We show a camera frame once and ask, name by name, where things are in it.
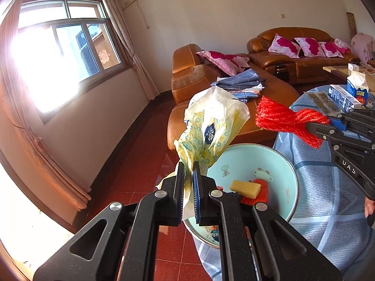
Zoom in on pink floral cloth cover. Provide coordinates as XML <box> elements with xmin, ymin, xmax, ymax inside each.
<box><xmin>351</xmin><ymin>33</ymin><xmax>374</xmax><ymax>63</ymax></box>

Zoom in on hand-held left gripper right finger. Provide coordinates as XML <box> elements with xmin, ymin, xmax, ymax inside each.
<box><xmin>192</xmin><ymin>161</ymin><xmax>343</xmax><ymax>281</ymax></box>

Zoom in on yellow printed plastic bag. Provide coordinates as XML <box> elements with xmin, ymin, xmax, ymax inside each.
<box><xmin>155</xmin><ymin>86</ymin><xmax>251</xmax><ymax>221</ymax></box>

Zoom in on yellow sponge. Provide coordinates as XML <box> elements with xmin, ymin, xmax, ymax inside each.
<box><xmin>229</xmin><ymin>180</ymin><xmax>262</xmax><ymax>200</ymax></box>

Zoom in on rolled bamboo mat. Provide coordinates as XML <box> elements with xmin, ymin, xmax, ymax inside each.
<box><xmin>346</xmin><ymin>12</ymin><xmax>356</xmax><ymax>43</ymax></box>

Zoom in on clear seaweed snack packet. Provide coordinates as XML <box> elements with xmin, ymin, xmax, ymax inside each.
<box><xmin>316</xmin><ymin>91</ymin><xmax>349</xmax><ymax>114</ymax></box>
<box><xmin>303</xmin><ymin>92</ymin><xmax>337</xmax><ymax>117</ymax></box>

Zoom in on blue milk carton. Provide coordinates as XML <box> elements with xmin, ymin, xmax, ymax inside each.
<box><xmin>346</xmin><ymin>71</ymin><xmax>370</xmax><ymax>107</ymax></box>

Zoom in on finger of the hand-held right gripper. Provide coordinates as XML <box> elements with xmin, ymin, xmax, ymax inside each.
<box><xmin>303</xmin><ymin>121</ymin><xmax>375</xmax><ymax>153</ymax></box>
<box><xmin>328</xmin><ymin>108</ymin><xmax>375</xmax><ymax>137</ymax></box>

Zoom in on blue plaid tablecloth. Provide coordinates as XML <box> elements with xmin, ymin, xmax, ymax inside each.
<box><xmin>192</xmin><ymin>85</ymin><xmax>375</xmax><ymax>281</ymax></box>

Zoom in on red mesh net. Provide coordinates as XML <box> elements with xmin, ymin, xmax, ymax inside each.
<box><xmin>255</xmin><ymin>95</ymin><xmax>331</xmax><ymax>150</ymax></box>

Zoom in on person's right hand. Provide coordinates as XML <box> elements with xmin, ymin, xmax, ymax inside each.
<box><xmin>364</xmin><ymin>197</ymin><xmax>375</xmax><ymax>218</ymax></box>

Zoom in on beige curtain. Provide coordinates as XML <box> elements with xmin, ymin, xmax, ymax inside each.
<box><xmin>29</xmin><ymin>0</ymin><xmax>160</xmax><ymax>100</ymax></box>

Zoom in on air conditioner pipe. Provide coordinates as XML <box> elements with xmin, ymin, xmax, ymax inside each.
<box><xmin>123</xmin><ymin>0</ymin><xmax>150</xmax><ymax>30</ymax></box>

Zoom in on sliding glass window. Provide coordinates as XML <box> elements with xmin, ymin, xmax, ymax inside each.
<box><xmin>12</xmin><ymin>0</ymin><xmax>132</xmax><ymax>123</ymax></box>

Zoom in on pink patterned cloth bundle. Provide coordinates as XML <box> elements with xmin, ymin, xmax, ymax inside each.
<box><xmin>334</xmin><ymin>38</ymin><xmax>352</xmax><ymax>54</ymax></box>

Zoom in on orange leather chaise sofa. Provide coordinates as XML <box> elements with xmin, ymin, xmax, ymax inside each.
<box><xmin>167</xmin><ymin>44</ymin><xmax>301</xmax><ymax>153</ymax></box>

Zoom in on wooden coffee table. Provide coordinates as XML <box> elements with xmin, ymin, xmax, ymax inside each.
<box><xmin>322</xmin><ymin>63</ymin><xmax>375</xmax><ymax>91</ymax></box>

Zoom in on folded blue plaid bedsheets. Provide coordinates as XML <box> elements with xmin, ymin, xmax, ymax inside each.
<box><xmin>210</xmin><ymin>68</ymin><xmax>266</xmax><ymax>103</ymax></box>

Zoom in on long brown leather sofa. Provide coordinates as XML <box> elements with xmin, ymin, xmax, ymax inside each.
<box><xmin>247</xmin><ymin>27</ymin><xmax>356</xmax><ymax>85</ymax></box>

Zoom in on large pink floral pillow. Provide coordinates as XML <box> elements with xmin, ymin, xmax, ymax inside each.
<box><xmin>196</xmin><ymin>50</ymin><xmax>251</xmax><ymax>76</ymax></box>

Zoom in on red plastic bag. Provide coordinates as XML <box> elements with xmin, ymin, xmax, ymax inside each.
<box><xmin>240</xmin><ymin>178</ymin><xmax>269</xmax><ymax>207</ymax></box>

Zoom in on white rectangular carton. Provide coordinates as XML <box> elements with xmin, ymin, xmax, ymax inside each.
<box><xmin>328</xmin><ymin>84</ymin><xmax>362</xmax><ymax>113</ymax></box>

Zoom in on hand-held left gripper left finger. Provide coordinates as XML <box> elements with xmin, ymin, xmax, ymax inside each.
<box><xmin>33</xmin><ymin>162</ymin><xmax>186</xmax><ymax>281</ymax></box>

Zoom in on light green enamel basin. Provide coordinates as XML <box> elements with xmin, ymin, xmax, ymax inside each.
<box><xmin>183</xmin><ymin>143</ymin><xmax>300</xmax><ymax>248</ymax></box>

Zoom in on peach tied-back curtain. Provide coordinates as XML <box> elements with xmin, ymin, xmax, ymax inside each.
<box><xmin>0</xmin><ymin>20</ymin><xmax>93</xmax><ymax>211</ymax></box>

